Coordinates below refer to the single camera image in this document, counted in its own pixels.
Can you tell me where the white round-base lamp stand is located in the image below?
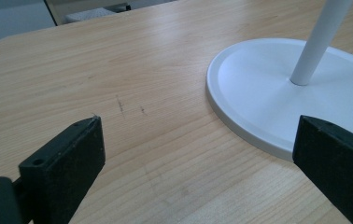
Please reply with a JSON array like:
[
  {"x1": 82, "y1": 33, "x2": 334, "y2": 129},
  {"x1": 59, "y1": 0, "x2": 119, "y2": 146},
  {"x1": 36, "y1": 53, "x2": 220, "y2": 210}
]
[{"x1": 205, "y1": 0, "x2": 353, "y2": 162}]

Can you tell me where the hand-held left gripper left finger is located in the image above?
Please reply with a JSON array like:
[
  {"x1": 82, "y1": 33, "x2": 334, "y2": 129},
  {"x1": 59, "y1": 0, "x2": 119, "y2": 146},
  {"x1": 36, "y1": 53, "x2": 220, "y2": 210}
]
[{"x1": 18, "y1": 115, "x2": 106, "y2": 224}]

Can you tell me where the grey speckled cushion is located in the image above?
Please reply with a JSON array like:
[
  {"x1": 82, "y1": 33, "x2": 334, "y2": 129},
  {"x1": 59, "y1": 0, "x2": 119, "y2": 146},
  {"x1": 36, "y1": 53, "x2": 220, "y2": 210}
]
[{"x1": 64, "y1": 7, "x2": 117, "y2": 24}]

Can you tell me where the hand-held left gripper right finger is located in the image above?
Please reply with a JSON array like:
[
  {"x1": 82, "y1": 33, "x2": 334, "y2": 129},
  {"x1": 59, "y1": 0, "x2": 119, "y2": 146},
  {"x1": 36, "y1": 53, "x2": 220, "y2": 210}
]
[{"x1": 291, "y1": 115, "x2": 353, "y2": 224}]

